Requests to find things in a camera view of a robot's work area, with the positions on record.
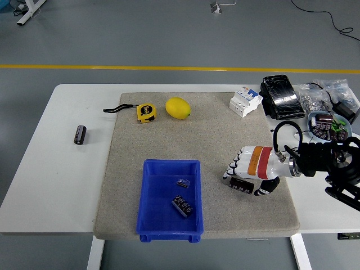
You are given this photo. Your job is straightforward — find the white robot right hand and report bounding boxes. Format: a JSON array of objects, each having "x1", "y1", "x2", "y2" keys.
[{"x1": 222, "y1": 145, "x2": 291, "y2": 197}]

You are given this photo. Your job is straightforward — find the black battery with white print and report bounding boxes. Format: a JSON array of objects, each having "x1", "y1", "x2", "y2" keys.
[{"x1": 171, "y1": 194, "x2": 194, "y2": 218}]

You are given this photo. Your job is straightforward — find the blue plastic box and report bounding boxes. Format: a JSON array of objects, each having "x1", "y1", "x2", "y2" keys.
[{"x1": 136, "y1": 159, "x2": 205, "y2": 243}]

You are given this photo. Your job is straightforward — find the black cylindrical battery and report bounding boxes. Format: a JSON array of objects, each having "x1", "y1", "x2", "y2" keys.
[{"x1": 73, "y1": 125, "x2": 87, "y2": 146}]

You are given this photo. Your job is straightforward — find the grey-brown mat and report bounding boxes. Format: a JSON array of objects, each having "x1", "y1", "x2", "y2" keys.
[{"x1": 93, "y1": 92, "x2": 301, "y2": 240}]

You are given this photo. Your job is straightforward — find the white circuit breaker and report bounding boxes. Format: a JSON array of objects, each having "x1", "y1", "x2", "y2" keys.
[{"x1": 229, "y1": 87, "x2": 264, "y2": 119}]

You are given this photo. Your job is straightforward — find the light blue bowl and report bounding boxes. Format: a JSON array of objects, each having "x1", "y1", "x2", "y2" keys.
[{"x1": 307, "y1": 111, "x2": 353, "y2": 144}]

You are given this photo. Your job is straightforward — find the black plastic-wrapped device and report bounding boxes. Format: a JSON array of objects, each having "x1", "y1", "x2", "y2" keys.
[{"x1": 259, "y1": 74, "x2": 306, "y2": 120}]

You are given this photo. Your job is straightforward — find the clear bag of silver nuts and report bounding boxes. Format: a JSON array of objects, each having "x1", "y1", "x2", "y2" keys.
[{"x1": 295, "y1": 83, "x2": 330, "y2": 114}]

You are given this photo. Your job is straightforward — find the yellow lemon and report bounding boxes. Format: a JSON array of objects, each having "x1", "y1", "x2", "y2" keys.
[{"x1": 165, "y1": 97, "x2": 192, "y2": 120}]

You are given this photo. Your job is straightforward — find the green plastic connectors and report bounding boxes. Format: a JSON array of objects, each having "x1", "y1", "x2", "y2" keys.
[{"x1": 331, "y1": 119, "x2": 347, "y2": 132}]

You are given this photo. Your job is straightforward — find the white table leg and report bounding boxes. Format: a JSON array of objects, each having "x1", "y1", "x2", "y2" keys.
[
  {"x1": 86, "y1": 235, "x2": 105, "y2": 270},
  {"x1": 290, "y1": 233, "x2": 313, "y2": 270}
]

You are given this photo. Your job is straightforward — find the large black power adapter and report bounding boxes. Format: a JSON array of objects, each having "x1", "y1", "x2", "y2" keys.
[{"x1": 333, "y1": 100, "x2": 357, "y2": 123}]

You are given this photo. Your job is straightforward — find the clear bag of blue parts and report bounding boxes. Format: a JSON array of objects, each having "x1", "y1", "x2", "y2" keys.
[{"x1": 313, "y1": 79, "x2": 360, "y2": 113}]

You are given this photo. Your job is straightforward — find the yellow tape measure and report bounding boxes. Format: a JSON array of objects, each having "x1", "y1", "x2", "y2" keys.
[{"x1": 102, "y1": 103, "x2": 158, "y2": 124}]

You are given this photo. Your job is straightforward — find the black adapter cable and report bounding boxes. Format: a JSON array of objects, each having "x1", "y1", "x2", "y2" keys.
[{"x1": 306, "y1": 82, "x2": 338, "y2": 105}]

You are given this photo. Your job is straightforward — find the floor socket with white cable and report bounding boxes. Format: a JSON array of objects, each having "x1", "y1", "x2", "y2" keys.
[{"x1": 210, "y1": 0, "x2": 237, "y2": 14}]

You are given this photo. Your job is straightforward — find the black floor cable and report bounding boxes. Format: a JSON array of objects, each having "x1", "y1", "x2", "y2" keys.
[{"x1": 289, "y1": 0, "x2": 360, "y2": 43}]

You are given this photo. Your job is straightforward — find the white desk frame foot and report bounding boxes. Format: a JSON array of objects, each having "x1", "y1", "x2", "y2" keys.
[{"x1": 16, "y1": 0, "x2": 47, "y2": 28}]

